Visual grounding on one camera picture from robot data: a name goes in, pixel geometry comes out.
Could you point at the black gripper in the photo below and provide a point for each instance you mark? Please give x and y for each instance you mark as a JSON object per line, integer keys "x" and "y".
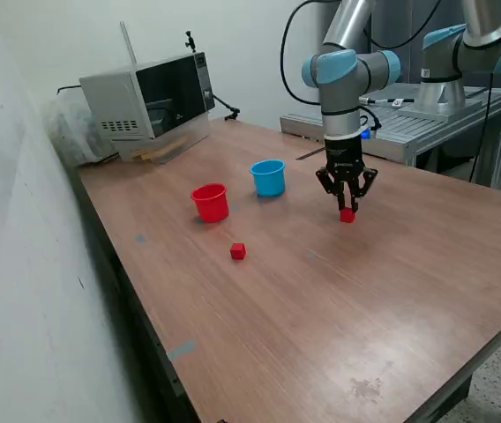
{"x": 344, "y": 156}

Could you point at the red cube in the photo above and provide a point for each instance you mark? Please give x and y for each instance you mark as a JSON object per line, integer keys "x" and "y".
{"x": 347, "y": 217}
{"x": 237, "y": 251}

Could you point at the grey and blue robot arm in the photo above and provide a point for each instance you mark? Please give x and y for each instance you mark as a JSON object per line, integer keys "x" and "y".
{"x": 338, "y": 88}

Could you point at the black tape strip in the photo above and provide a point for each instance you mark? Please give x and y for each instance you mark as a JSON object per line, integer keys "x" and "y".
{"x": 308, "y": 155}

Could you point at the light blue plastic cup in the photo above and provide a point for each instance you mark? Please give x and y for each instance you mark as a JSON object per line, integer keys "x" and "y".
{"x": 270, "y": 180}

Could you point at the aluminium robot mounting table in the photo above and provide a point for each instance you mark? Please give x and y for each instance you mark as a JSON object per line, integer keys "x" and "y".
{"x": 409, "y": 128}

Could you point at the silver metal cylinder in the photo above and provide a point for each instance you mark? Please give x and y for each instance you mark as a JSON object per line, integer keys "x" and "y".
{"x": 368, "y": 100}

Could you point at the white tag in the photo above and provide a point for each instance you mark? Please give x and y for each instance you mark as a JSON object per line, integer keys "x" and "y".
{"x": 397, "y": 102}

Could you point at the red plastic cup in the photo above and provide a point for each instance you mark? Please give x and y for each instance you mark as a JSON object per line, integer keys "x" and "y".
{"x": 211, "y": 207}

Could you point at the narrow grey-blue tape piece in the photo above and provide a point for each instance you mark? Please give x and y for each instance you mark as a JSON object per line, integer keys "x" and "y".
{"x": 198, "y": 220}

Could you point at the clear plastic box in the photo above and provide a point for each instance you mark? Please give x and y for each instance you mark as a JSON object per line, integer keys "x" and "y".
{"x": 191, "y": 132}

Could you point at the dark grey curtain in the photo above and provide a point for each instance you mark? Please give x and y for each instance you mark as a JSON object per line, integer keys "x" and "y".
{"x": 409, "y": 26}

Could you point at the wooden sticks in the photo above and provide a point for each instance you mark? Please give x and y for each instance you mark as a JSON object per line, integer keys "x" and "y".
{"x": 162, "y": 150}

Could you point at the small grey tape square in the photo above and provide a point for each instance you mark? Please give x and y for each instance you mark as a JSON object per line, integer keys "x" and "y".
{"x": 140, "y": 238}

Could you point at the long grey tape piece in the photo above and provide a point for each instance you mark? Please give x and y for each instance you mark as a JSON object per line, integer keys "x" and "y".
{"x": 181, "y": 350}

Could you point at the silver microwave oven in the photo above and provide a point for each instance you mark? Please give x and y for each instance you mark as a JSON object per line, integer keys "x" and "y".
{"x": 114, "y": 97}

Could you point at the white upright rod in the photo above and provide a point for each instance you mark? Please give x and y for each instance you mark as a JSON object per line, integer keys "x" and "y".
{"x": 128, "y": 42}

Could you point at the translucent plastic bag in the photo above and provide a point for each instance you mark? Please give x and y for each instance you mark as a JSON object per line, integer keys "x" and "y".
{"x": 69, "y": 132}

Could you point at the small black camera mount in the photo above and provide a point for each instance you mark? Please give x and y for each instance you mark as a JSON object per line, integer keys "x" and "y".
{"x": 190, "y": 42}

